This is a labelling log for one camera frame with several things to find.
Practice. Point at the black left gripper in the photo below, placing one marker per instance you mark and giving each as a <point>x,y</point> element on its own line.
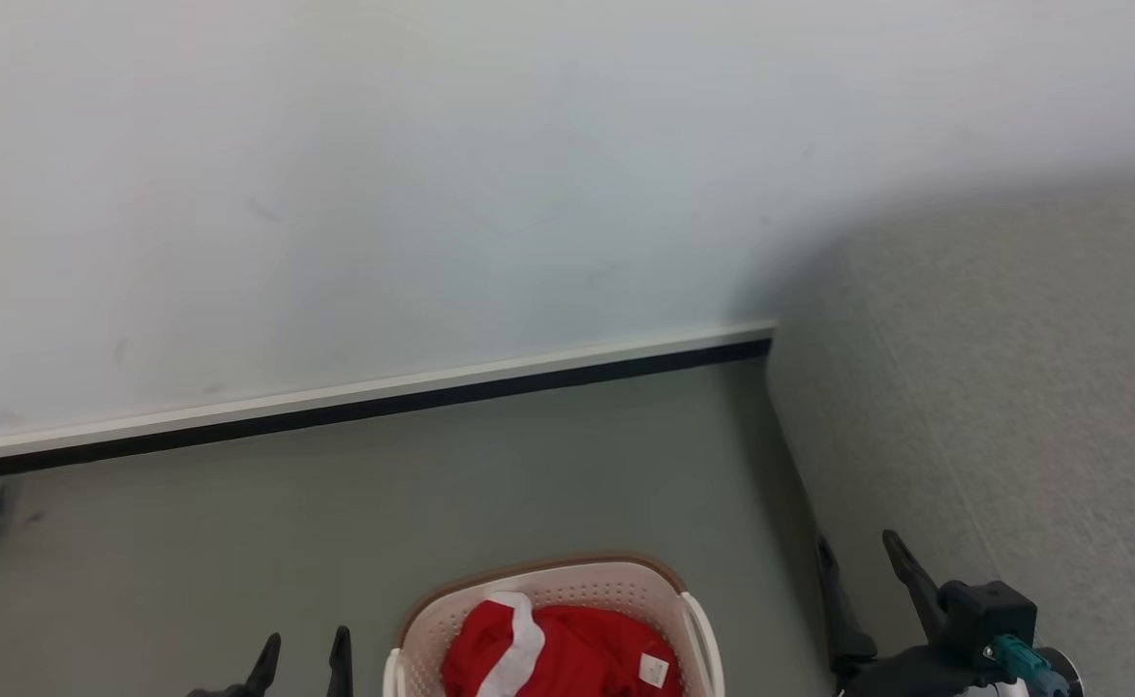
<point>224,691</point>

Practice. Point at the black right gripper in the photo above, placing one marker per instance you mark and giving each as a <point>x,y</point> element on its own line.
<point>906,676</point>

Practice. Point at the red and white shirt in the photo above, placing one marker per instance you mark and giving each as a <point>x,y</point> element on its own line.
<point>577,651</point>

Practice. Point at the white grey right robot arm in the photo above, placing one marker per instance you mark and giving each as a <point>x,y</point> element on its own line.
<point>1066,673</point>

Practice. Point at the grey fabric sofa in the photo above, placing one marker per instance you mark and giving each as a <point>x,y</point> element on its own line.
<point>1013,387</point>

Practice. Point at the white and black baseboard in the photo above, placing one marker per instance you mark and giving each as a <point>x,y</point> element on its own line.
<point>364,397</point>

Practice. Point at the cream perforated laundry basket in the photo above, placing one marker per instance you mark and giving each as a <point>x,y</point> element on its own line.
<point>587,584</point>

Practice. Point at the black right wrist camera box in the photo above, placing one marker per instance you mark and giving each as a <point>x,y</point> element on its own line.
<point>989,610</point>

